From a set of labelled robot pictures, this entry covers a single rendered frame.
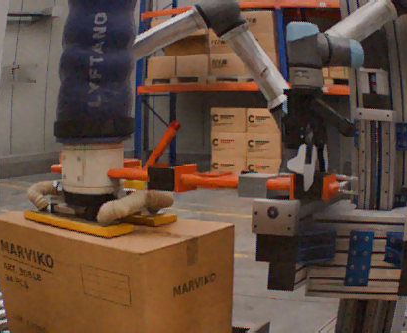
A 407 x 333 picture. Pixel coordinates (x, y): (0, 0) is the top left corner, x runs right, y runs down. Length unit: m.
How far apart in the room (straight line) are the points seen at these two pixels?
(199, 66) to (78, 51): 8.44
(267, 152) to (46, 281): 7.96
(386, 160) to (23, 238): 1.08
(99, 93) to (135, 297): 0.51
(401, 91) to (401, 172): 0.27
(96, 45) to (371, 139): 0.87
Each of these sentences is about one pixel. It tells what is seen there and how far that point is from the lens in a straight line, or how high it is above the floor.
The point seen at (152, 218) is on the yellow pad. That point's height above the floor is 0.97.
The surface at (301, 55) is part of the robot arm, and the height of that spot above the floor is 1.36.
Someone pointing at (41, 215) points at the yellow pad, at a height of 0.97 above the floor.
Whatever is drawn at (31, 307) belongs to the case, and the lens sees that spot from 1.66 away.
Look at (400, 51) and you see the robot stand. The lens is 1.87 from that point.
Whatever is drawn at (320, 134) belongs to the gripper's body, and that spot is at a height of 1.19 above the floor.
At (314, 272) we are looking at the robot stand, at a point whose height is 0.77.
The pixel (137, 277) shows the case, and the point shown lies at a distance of 1.32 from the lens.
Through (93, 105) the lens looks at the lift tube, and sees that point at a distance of 1.50.
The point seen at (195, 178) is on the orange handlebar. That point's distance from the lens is 1.40.
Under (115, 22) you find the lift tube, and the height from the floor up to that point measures 1.47.
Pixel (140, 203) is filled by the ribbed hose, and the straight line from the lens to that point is 1.46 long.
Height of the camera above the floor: 1.24
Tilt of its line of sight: 5 degrees down
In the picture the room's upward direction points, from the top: straight up
